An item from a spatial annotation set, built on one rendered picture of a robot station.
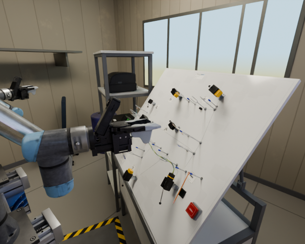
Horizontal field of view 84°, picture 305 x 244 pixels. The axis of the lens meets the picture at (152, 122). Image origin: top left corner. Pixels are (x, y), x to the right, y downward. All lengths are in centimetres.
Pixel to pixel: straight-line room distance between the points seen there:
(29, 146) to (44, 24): 336
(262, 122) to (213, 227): 72
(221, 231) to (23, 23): 367
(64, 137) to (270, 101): 84
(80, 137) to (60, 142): 5
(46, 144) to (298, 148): 280
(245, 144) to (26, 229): 96
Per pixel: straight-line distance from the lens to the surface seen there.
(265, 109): 93
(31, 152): 51
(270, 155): 300
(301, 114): 278
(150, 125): 50
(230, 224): 135
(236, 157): 88
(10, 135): 64
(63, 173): 54
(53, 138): 50
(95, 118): 337
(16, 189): 135
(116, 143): 50
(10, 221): 88
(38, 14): 378
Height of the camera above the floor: 177
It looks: 20 degrees down
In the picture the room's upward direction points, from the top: straight up
